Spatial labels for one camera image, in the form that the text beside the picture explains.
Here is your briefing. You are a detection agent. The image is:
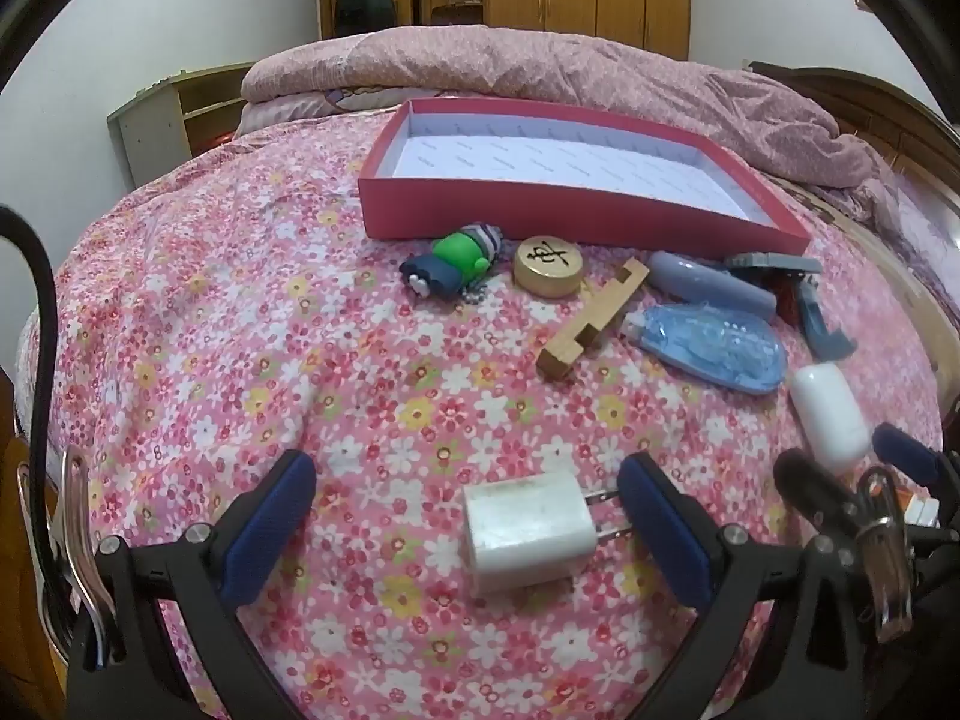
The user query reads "white charger plug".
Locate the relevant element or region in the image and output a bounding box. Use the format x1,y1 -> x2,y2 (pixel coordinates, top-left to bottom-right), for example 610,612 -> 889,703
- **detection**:
461,472 -> 632,599

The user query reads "lavender plastic tube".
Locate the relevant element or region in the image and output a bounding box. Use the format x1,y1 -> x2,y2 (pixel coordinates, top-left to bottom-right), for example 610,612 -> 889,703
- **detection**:
646,250 -> 778,325

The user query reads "grey plastic clip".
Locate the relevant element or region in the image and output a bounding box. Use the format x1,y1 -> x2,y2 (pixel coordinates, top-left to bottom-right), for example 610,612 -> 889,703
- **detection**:
724,252 -> 857,361

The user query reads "dark wooden headboard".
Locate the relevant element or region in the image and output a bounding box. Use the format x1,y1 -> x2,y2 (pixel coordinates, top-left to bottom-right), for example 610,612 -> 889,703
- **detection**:
748,60 -> 960,241

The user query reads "pink floral bedsheet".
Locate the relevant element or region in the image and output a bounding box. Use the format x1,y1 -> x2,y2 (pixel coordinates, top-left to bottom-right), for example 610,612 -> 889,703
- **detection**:
15,109 -> 946,720

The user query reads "black cable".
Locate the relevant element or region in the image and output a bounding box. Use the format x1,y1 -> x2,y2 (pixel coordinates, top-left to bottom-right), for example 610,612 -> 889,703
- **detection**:
0,204 -> 61,616

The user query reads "white earbud case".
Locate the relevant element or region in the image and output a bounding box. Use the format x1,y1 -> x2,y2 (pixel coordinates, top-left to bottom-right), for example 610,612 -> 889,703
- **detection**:
787,364 -> 875,475

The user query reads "green toy figure keychain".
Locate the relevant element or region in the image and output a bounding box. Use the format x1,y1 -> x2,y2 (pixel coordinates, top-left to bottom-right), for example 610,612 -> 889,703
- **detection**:
400,222 -> 502,308

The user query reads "round wooden chess piece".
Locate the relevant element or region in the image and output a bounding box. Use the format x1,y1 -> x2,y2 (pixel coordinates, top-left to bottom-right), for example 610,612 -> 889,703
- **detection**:
513,235 -> 584,295

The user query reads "notched wooden block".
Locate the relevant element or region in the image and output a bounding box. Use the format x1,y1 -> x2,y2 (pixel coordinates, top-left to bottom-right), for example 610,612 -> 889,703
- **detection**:
536,258 -> 650,383

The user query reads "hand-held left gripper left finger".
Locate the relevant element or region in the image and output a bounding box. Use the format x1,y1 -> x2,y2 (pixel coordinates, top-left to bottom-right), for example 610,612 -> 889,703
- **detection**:
67,450 -> 320,720

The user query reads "metal spring clip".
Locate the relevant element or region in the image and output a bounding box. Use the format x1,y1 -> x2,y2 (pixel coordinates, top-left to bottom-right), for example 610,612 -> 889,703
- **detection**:
855,469 -> 912,642

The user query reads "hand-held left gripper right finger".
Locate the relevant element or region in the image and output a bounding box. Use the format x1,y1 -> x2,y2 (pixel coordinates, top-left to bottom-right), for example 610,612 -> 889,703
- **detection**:
617,452 -> 931,720

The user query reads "red shallow cardboard box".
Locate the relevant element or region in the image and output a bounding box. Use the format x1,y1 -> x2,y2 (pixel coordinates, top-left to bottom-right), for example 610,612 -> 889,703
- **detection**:
358,97 -> 813,257

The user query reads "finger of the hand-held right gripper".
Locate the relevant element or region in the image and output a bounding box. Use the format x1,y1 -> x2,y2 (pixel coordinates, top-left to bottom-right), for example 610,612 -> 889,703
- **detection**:
870,422 -> 960,488
772,448 -> 863,535

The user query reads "blue correction tape dispenser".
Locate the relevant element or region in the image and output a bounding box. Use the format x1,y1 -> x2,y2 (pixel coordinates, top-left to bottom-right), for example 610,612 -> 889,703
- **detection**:
621,304 -> 788,395

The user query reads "green bedside cabinet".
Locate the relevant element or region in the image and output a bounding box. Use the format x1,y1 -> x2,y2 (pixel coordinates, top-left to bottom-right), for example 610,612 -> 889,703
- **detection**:
107,62 -> 260,192

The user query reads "pink quilt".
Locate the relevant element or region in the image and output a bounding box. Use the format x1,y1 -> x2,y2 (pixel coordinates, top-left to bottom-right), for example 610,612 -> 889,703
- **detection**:
240,24 -> 893,188

